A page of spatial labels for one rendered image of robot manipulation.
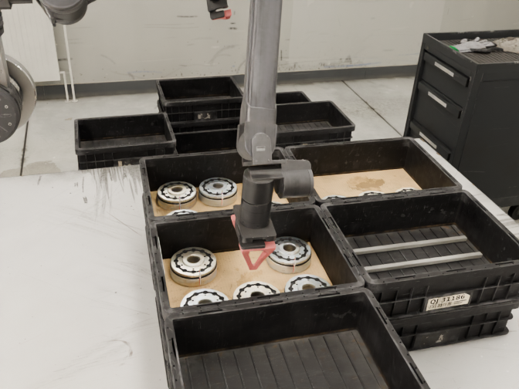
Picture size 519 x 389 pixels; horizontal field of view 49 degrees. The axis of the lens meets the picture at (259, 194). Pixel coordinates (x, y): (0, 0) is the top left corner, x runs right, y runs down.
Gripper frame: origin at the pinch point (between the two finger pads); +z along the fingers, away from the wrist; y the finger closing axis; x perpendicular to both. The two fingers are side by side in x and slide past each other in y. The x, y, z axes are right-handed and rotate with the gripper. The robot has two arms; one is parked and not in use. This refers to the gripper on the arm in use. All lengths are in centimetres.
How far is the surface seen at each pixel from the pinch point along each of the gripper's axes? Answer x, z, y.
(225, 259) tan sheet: 1.5, 13.9, 14.4
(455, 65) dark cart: -122, 16, 131
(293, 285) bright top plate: -10.1, 9.3, -0.3
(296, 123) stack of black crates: -60, 55, 151
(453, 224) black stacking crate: -60, 12, 19
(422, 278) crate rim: -33.8, 1.2, -9.3
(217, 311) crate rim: 8.3, 2.4, -11.6
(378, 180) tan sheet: -49, 14, 43
